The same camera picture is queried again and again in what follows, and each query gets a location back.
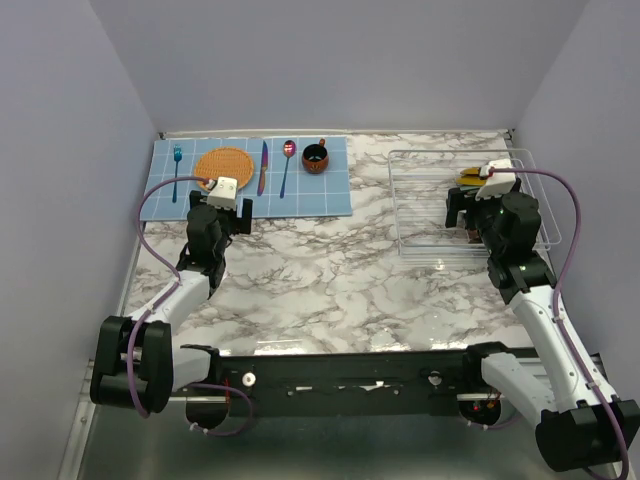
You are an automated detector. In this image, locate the blue grid placemat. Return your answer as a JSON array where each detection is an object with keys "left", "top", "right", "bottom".
[{"left": 146, "top": 136, "right": 352, "bottom": 219}]

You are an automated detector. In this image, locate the purple cable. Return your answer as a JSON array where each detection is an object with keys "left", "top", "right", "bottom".
[
  {"left": 467, "top": 167, "right": 632, "bottom": 480},
  {"left": 128, "top": 175, "right": 251, "bottom": 436}
]

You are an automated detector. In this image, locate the white wire dish rack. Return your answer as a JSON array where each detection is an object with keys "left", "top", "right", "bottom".
[{"left": 388, "top": 148, "right": 535, "bottom": 264}]

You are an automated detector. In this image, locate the iridescent spoon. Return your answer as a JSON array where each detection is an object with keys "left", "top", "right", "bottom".
[{"left": 279, "top": 139, "right": 297, "bottom": 199}]

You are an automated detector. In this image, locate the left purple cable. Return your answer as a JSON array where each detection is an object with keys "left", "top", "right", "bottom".
[{"left": 128, "top": 175, "right": 251, "bottom": 436}]

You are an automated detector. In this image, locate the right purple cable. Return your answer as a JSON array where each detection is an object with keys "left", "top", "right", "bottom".
[{"left": 467, "top": 167, "right": 632, "bottom": 480}]

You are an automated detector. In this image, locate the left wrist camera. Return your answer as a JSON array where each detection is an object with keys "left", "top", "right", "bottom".
[{"left": 206, "top": 176, "right": 238, "bottom": 211}]

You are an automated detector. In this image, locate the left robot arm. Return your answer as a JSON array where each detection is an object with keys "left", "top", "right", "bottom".
[{"left": 90, "top": 190, "right": 253, "bottom": 417}]

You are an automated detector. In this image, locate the iridescent knife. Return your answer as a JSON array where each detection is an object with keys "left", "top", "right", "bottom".
[{"left": 257, "top": 141, "right": 269, "bottom": 197}]

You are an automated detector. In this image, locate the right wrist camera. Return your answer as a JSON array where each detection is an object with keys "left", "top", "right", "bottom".
[{"left": 475, "top": 159, "right": 517, "bottom": 201}]

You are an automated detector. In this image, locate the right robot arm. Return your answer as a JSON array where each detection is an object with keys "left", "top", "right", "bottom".
[{"left": 445, "top": 188, "right": 639, "bottom": 476}]

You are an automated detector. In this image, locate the brown ceramic mug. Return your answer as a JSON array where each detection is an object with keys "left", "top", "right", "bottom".
[{"left": 302, "top": 138, "right": 329, "bottom": 175}]

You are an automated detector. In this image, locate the woven orange trivet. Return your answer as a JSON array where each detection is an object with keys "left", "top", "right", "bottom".
[{"left": 193, "top": 147, "right": 255, "bottom": 189}]

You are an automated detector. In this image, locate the blue fork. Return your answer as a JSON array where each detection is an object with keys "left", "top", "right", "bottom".
[{"left": 172, "top": 144, "right": 182, "bottom": 203}]

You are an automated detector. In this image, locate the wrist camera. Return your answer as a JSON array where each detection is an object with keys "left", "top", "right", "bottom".
[
  {"left": 206, "top": 176, "right": 238, "bottom": 211},
  {"left": 475, "top": 159, "right": 517, "bottom": 201}
]

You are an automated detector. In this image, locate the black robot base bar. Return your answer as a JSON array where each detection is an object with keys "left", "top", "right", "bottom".
[{"left": 164, "top": 344, "right": 541, "bottom": 419}]

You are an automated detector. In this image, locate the yellow plate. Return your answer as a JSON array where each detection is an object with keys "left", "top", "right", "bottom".
[{"left": 456, "top": 167, "right": 486, "bottom": 187}]

